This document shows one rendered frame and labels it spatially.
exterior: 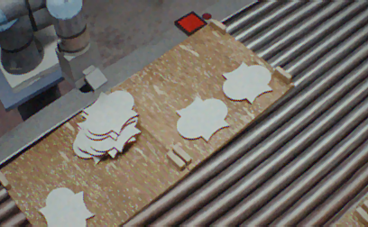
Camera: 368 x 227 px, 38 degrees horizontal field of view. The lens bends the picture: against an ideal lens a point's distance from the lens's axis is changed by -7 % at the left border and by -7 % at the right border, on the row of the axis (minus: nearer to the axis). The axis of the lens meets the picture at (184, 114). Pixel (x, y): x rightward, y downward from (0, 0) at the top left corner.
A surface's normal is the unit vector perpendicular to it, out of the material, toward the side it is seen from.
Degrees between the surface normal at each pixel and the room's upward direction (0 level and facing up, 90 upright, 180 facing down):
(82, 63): 88
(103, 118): 0
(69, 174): 0
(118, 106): 0
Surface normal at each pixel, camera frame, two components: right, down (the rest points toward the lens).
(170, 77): -0.04, -0.58
